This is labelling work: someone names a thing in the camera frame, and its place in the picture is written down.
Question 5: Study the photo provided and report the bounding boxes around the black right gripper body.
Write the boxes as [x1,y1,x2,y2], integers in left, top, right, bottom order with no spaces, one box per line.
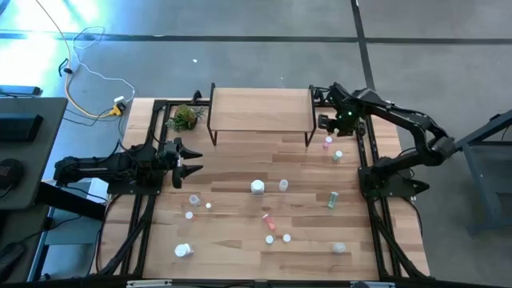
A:
[318,107,357,137]

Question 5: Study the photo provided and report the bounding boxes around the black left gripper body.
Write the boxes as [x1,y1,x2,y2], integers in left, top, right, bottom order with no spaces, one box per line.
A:
[158,138,184,190]

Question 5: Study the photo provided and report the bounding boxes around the white bottle with printed label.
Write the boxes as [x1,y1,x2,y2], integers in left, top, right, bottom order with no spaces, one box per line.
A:
[174,242,195,258]

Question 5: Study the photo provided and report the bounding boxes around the pink vial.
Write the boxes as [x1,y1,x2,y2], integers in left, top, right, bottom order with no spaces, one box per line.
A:
[261,213,277,232]

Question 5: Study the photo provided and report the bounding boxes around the wooden shelf black metal legs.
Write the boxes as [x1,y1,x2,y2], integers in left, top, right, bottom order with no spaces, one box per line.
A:
[206,82,318,148]

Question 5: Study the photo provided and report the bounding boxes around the potted green succulent plant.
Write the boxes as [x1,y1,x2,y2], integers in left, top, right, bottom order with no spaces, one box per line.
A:
[166,103,206,133]

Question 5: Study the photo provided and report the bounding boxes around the white box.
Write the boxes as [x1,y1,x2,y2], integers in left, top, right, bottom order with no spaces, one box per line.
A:
[85,178,110,205]

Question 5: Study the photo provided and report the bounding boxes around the black support beam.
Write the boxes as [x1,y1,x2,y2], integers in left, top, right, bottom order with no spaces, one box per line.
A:
[34,182,108,222]

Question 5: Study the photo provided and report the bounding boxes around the grey desk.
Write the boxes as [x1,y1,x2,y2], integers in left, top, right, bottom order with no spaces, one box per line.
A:
[0,97,68,211]

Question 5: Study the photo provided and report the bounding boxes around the black box on desk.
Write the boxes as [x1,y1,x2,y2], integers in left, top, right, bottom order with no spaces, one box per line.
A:
[0,113,44,142]

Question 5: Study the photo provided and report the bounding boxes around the black round pouch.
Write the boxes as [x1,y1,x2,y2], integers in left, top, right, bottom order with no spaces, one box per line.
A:
[0,158,24,190]

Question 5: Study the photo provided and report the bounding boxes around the dark flat bar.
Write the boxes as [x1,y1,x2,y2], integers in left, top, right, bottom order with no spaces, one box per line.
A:
[0,84,43,98]

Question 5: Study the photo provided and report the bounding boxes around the white floor cable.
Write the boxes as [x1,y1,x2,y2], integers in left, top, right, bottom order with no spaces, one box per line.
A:
[71,26,137,106]

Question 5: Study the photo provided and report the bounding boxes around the silver aluminium frame post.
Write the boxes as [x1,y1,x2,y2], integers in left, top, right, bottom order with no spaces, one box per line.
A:
[126,278,174,288]
[350,280,396,288]

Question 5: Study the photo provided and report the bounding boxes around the black aluminium table frame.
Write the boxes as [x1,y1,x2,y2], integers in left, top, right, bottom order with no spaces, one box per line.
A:
[91,90,431,288]

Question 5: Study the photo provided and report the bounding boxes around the short black cable with plug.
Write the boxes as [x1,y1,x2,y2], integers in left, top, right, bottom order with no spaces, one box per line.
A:
[58,58,75,78]

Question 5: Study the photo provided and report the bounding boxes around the blue-grey metal table frame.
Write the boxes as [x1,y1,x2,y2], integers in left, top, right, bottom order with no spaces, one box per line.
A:
[454,108,512,237]

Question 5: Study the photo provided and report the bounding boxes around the yellow floor cable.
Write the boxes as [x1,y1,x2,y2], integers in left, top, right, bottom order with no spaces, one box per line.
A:
[34,0,121,120]

